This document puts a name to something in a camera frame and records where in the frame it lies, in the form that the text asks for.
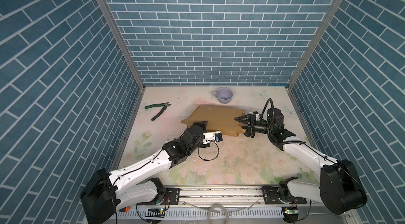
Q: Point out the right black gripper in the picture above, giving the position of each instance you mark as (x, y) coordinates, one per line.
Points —
(250, 129)

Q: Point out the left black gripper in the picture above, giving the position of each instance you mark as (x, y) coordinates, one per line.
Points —
(201, 126)

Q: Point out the brown cardboard box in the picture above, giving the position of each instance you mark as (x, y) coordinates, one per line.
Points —
(219, 118)

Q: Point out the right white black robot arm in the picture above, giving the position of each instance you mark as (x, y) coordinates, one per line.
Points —
(339, 187)

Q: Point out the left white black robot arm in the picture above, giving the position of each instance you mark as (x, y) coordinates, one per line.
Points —
(109, 191)

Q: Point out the lavender ceramic cup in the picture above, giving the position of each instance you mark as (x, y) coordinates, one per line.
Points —
(224, 95)

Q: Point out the clear plastic tube loop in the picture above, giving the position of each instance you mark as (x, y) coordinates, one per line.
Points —
(218, 210)

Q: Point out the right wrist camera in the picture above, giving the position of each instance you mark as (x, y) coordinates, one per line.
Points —
(255, 113)

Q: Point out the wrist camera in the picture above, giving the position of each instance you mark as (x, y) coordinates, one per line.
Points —
(212, 137)
(255, 113)

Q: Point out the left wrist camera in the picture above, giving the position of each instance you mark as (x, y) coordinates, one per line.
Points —
(212, 137)

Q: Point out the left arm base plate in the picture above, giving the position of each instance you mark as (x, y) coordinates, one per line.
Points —
(171, 196)

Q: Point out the aluminium mounting rail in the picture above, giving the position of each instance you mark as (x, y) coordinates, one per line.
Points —
(201, 196)

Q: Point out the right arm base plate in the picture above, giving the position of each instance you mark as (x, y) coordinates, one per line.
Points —
(275, 195)

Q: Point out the white slotted cable duct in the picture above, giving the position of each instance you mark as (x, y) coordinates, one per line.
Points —
(199, 214)

